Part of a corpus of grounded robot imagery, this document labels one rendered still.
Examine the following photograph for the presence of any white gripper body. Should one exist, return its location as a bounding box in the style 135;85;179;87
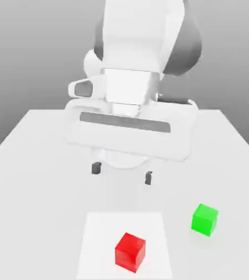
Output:
63;98;199;163

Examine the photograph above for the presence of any small green cube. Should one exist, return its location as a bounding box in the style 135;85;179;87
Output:
191;203;220;237

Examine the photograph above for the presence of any small red cube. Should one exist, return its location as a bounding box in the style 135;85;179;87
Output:
114;232;146;274

